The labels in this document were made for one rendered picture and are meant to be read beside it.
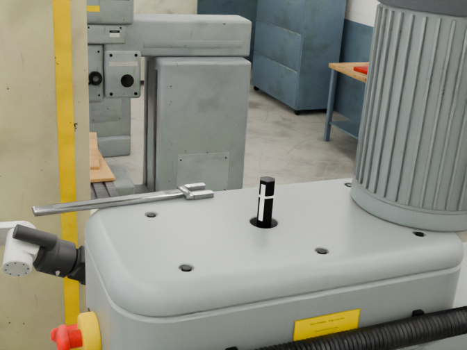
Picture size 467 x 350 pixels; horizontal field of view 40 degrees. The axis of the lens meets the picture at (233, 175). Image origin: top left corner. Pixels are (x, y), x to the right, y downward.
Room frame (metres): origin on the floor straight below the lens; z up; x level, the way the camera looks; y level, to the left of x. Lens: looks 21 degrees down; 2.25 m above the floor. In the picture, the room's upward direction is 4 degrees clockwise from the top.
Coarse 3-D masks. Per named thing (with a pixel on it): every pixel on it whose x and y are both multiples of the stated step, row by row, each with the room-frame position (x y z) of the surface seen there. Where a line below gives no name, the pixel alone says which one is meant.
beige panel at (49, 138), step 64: (0, 0) 2.26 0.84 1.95; (64, 0) 2.34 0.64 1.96; (0, 64) 2.25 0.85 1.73; (64, 64) 2.34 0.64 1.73; (0, 128) 2.25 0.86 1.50; (64, 128) 2.34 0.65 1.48; (0, 192) 2.24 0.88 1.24; (64, 192) 2.33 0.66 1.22; (0, 256) 2.23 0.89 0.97; (0, 320) 2.23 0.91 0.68; (64, 320) 2.33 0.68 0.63
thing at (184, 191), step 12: (156, 192) 0.82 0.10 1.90; (168, 192) 0.83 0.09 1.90; (180, 192) 0.83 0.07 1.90; (192, 192) 0.83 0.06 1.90; (204, 192) 0.84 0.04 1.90; (60, 204) 0.76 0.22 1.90; (72, 204) 0.77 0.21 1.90; (84, 204) 0.77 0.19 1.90; (96, 204) 0.77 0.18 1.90; (108, 204) 0.78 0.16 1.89; (120, 204) 0.79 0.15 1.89; (36, 216) 0.74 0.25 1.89
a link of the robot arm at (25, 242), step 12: (12, 228) 1.35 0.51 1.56; (24, 228) 1.31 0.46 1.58; (12, 240) 1.32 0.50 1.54; (24, 240) 1.30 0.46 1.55; (36, 240) 1.31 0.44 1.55; (48, 240) 1.32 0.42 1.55; (12, 252) 1.29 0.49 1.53; (24, 252) 1.29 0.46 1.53; (36, 252) 1.31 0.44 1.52; (48, 252) 1.32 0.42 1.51; (12, 264) 1.27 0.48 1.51; (24, 264) 1.28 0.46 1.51; (36, 264) 1.32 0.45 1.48; (48, 264) 1.32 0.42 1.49
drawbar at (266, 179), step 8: (264, 176) 0.78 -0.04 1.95; (264, 184) 0.76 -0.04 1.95; (272, 184) 0.76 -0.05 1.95; (272, 192) 0.76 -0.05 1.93; (264, 200) 0.76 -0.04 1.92; (272, 200) 0.76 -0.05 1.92; (264, 208) 0.76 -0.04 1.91; (264, 216) 0.76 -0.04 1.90; (256, 224) 0.76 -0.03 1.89; (264, 224) 0.76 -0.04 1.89
